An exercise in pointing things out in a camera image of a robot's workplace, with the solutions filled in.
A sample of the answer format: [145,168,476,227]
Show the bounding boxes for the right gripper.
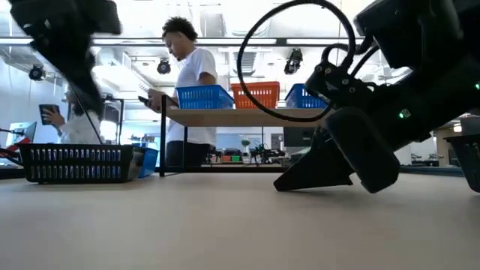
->
[324,52,480,194]

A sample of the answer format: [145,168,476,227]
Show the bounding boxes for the blue plastic basket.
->
[283,82,330,110]
[137,146,160,179]
[175,84,235,110]

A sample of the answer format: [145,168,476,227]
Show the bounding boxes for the orange plastic basket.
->
[230,81,281,110]

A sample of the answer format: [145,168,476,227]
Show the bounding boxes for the dark computer monitor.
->
[283,126,314,148]

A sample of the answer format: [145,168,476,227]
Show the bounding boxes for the standing person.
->
[147,16,219,169]

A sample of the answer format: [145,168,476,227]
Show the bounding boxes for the seated person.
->
[41,88,107,146]

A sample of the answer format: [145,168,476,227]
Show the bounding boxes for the black tablet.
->
[38,103,62,126]

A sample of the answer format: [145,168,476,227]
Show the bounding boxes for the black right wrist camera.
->
[305,59,378,112]

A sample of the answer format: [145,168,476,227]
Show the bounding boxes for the wooden shelf with black frame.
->
[159,94,335,178]

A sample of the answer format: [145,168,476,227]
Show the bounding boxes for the black ceiling-hung camera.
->
[156,58,173,76]
[283,47,304,76]
[28,63,47,82]

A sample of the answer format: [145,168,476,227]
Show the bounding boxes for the black looped cable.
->
[236,0,357,124]

